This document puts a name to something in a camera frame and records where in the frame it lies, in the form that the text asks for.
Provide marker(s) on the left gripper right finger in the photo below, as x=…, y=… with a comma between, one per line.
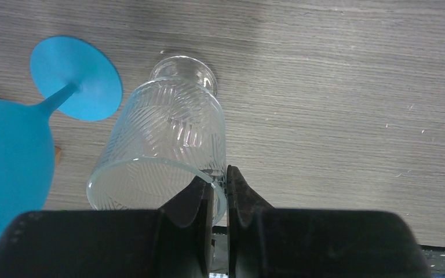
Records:
x=265, y=241

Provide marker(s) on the clear ribbed wine glass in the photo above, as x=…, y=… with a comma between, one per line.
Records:
x=171, y=130

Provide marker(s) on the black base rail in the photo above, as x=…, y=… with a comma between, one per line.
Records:
x=435, y=256

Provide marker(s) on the blue wine glass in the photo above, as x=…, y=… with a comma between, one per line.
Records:
x=74, y=78

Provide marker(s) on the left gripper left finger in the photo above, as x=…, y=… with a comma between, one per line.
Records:
x=171, y=241

